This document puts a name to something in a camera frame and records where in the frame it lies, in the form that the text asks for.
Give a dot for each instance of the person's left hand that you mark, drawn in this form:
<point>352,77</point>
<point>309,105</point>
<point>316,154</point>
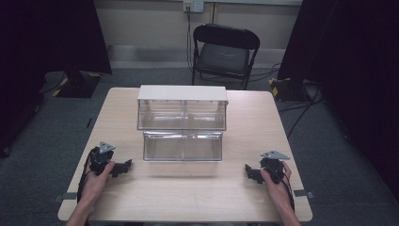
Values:
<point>95,185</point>

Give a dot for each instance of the dark curtain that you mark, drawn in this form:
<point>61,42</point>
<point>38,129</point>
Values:
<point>47,47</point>
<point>354,78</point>

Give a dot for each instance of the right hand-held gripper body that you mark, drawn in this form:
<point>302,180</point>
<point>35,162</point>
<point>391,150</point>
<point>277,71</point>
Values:
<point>273,165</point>

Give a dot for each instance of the person's right hand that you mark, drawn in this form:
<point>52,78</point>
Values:
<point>279,191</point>

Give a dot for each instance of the clear drawer cabinet white top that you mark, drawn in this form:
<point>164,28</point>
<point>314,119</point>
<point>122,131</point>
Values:
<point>182,94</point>

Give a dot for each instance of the black folding chair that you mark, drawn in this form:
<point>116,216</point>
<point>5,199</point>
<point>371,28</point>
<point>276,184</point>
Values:
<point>224,56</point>

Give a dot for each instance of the black stand base yellow stripes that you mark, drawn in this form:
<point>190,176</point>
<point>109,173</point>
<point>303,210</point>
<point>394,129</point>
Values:
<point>288,89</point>
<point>78,86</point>

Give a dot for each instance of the clear plastic drawer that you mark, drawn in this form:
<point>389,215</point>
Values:
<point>182,147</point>

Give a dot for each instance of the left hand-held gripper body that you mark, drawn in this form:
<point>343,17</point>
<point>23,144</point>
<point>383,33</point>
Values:
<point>105,156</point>

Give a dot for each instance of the white wall socket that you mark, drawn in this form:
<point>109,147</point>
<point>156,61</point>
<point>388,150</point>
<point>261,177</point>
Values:
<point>193,5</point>

